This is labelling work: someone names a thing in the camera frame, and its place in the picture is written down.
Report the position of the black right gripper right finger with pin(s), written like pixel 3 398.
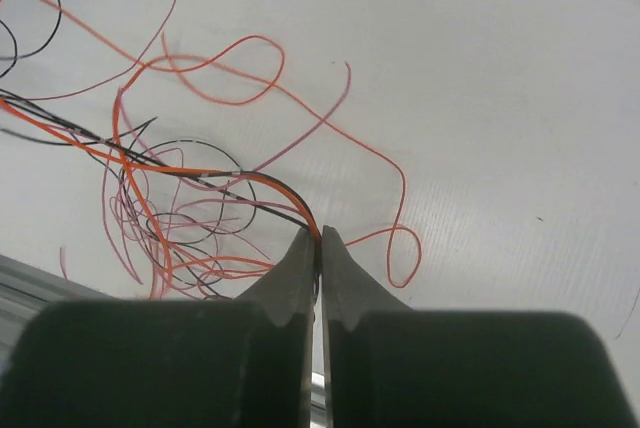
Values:
pixel 389 365

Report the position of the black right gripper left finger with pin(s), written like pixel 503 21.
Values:
pixel 120 363

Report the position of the aluminium mounting rail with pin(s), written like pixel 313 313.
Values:
pixel 26 291

